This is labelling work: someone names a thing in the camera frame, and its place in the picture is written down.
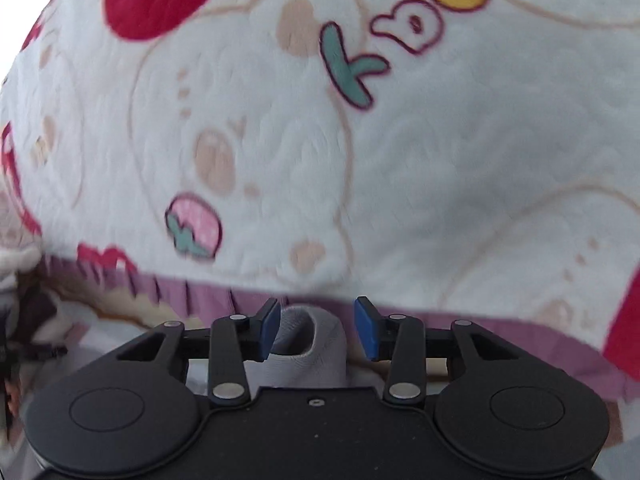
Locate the white printed blanket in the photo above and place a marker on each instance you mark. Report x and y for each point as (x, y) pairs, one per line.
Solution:
(400, 160)

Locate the dark cloth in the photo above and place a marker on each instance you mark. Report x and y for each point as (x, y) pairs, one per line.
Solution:
(37, 310)

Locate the grey knit garment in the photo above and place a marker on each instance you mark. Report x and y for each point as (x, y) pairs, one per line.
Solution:
(310, 350)

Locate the white fluffy cloth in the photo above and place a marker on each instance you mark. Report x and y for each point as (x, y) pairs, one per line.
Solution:
(15, 262)

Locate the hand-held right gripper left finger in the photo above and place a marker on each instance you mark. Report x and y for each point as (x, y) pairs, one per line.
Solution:
(269, 330)

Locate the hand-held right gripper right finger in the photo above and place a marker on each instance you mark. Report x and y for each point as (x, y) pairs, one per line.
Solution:
(365, 330)

